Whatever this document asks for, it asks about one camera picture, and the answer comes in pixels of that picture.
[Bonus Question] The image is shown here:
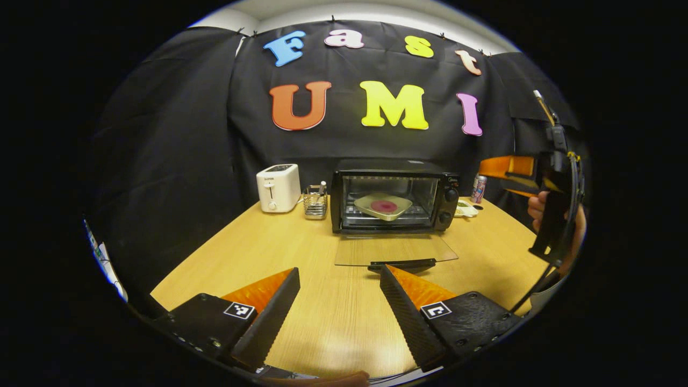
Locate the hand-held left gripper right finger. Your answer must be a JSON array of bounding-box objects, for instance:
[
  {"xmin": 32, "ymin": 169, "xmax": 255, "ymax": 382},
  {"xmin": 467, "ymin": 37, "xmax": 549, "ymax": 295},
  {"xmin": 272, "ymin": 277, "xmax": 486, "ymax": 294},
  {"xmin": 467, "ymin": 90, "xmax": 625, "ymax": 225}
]
[{"xmin": 379, "ymin": 264, "xmax": 523, "ymax": 372}]

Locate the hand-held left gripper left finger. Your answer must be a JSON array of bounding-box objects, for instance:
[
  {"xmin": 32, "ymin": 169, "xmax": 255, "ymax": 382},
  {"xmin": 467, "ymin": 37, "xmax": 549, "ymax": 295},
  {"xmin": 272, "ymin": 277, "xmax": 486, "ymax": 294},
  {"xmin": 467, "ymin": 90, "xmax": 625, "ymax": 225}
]
[{"xmin": 153, "ymin": 267, "xmax": 302, "ymax": 371}]

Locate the white square plate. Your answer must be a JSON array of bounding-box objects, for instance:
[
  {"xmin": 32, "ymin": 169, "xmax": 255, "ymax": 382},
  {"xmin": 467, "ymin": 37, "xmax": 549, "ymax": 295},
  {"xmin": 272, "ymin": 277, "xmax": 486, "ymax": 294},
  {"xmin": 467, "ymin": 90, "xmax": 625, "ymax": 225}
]
[{"xmin": 353, "ymin": 192, "xmax": 413, "ymax": 221}]

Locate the black electric oven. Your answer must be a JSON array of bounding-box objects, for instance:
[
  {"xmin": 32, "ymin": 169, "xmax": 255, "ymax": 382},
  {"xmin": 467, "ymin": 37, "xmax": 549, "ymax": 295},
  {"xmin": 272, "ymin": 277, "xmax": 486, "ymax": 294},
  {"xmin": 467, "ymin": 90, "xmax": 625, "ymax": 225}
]
[{"xmin": 329, "ymin": 159, "xmax": 461, "ymax": 275}]

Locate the white toaster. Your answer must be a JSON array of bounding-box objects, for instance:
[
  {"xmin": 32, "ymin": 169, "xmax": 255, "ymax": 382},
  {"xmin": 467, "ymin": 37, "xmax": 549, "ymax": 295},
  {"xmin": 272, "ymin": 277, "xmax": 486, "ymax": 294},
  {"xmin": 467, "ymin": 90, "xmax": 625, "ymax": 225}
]
[{"xmin": 256, "ymin": 164, "xmax": 302, "ymax": 214}]

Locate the black backdrop cloth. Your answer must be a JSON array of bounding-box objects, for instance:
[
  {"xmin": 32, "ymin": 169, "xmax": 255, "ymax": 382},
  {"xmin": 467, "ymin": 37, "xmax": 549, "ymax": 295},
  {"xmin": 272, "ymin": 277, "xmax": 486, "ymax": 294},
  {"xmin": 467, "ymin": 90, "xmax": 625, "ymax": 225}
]
[{"xmin": 89, "ymin": 19, "xmax": 584, "ymax": 302}]

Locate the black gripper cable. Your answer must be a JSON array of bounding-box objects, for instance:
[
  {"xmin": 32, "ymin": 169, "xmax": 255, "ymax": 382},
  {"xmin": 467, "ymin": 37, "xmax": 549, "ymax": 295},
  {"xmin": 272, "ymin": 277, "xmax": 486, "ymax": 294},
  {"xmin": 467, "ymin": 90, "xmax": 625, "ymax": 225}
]
[{"xmin": 510, "ymin": 262, "xmax": 561, "ymax": 314}]

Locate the wire mesh utensil holder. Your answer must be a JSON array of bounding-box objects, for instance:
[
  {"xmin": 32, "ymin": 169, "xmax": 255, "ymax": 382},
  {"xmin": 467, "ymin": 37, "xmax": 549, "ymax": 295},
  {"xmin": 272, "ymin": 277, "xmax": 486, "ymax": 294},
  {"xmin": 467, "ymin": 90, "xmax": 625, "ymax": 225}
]
[{"xmin": 303, "ymin": 181, "xmax": 329, "ymax": 220}]

